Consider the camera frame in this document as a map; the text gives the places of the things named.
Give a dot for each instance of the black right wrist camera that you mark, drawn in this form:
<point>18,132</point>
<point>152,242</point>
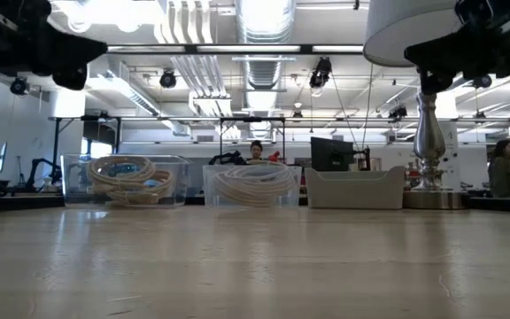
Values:
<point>434,80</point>

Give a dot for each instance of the clear plastic bin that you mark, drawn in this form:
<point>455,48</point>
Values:
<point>208,186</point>
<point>73,177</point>

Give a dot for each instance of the black computer monitor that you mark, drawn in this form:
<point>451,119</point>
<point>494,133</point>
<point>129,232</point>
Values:
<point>331,154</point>

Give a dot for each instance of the black background gantry frame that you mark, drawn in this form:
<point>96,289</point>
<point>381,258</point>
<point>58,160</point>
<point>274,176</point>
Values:
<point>118,133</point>

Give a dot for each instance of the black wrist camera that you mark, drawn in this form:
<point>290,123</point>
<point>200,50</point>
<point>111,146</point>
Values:
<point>434,80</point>
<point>70,79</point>

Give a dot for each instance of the silver table lamp white shade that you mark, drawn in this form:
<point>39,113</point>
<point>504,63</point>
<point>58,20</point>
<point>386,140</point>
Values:
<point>396,31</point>

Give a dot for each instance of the black overhead frame bar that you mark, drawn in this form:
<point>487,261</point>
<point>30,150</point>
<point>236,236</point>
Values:
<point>303,49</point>

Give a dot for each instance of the black ceiling spotlight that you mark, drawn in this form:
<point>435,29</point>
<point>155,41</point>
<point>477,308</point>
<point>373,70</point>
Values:
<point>321,73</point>
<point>167,80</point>
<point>397,113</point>
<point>19,86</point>
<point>483,81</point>

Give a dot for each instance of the thin side-on monitor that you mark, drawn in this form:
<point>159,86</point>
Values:
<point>2,156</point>

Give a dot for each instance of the person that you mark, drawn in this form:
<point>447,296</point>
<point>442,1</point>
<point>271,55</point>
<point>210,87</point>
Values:
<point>256,150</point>
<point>505,175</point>

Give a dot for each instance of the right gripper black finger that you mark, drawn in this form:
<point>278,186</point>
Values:
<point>436,52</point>

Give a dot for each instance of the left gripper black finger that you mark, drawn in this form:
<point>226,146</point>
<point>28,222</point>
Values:
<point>78,49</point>

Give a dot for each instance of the silver ventilation duct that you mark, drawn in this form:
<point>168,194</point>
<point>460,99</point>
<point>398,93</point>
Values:
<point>264,66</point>

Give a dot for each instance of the black background robot arm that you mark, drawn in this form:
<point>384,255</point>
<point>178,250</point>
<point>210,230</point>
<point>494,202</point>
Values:
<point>36,170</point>
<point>226,158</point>

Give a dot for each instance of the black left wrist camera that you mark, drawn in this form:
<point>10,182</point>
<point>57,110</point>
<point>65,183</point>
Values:
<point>70,79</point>

